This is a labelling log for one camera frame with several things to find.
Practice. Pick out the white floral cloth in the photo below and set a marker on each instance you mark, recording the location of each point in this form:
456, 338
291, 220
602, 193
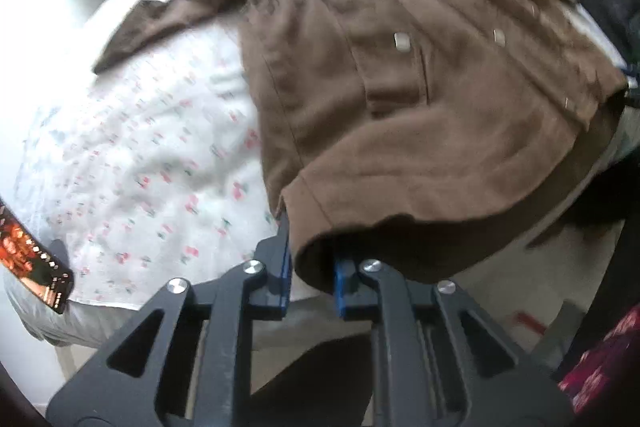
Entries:
150, 157

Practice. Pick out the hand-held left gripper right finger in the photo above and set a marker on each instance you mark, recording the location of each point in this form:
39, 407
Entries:
342, 284

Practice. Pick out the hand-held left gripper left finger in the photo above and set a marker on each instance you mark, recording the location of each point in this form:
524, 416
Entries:
286, 264

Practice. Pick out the brown coat with fur collar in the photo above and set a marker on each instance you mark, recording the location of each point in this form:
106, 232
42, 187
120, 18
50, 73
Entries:
400, 132

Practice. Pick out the dark grey cloth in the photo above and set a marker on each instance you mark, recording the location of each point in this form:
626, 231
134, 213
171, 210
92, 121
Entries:
607, 2

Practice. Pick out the small red object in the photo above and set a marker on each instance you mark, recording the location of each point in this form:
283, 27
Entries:
529, 323

